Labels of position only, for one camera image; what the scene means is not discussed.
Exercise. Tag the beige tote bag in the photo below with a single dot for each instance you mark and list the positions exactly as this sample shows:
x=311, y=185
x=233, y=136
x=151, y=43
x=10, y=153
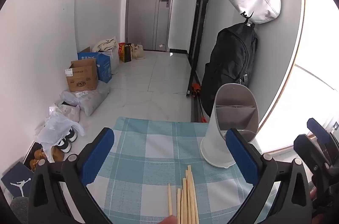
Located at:
x=104, y=44
x=137, y=52

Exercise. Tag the grey fabric seat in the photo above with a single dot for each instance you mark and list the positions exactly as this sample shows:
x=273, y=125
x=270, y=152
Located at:
x=19, y=209

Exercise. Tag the black backpack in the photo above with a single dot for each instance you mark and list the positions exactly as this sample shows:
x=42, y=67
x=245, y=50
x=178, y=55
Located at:
x=227, y=59

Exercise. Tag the beige parcel bag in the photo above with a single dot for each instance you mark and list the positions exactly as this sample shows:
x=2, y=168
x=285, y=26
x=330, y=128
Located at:
x=69, y=111

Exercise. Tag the white plastic bag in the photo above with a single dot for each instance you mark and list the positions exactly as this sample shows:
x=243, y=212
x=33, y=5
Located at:
x=55, y=131

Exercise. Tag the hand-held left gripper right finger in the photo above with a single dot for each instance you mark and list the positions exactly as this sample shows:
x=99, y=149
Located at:
x=242, y=157

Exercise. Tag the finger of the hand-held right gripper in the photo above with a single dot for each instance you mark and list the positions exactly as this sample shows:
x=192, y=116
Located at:
x=316, y=127
x=304, y=145

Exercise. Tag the blue cardboard box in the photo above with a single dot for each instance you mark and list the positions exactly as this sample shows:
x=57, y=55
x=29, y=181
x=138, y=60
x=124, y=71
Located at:
x=104, y=67

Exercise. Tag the black white sneaker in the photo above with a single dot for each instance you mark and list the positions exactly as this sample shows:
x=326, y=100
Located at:
x=63, y=146
x=72, y=134

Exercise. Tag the black framed door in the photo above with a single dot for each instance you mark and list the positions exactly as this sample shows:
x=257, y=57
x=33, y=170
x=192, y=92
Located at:
x=201, y=14

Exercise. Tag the teal checked tablecloth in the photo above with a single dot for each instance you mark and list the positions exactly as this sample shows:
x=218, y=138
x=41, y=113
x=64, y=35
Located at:
x=148, y=160

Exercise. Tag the grey entrance door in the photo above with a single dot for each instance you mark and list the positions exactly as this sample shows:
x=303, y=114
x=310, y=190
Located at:
x=145, y=1

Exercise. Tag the person's right hand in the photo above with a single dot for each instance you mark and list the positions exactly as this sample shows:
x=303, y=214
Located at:
x=313, y=192

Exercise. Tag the white grey utensil holder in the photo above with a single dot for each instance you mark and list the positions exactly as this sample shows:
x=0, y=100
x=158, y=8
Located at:
x=214, y=128

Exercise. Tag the yellow black shopping bag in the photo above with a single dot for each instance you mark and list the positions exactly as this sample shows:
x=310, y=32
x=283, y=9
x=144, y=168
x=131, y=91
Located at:
x=126, y=53

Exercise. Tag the navy shoe box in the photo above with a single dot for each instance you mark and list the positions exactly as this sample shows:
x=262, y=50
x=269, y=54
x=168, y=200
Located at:
x=17, y=181

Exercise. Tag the bunch of wooden chopsticks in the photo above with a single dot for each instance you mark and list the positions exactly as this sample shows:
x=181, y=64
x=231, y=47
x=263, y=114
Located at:
x=189, y=200

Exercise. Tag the orange black tool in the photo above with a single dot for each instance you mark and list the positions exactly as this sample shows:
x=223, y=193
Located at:
x=196, y=88

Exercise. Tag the small orange object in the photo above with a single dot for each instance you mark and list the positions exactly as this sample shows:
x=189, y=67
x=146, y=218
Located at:
x=203, y=119

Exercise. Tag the brown cardboard box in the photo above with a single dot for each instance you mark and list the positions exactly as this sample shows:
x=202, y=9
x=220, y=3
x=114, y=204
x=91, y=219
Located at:
x=82, y=75

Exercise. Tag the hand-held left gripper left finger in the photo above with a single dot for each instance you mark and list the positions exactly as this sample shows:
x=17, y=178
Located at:
x=98, y=157

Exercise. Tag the grey plastic parcel bag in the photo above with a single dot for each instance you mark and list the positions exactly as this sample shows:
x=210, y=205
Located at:
x=91, y=100

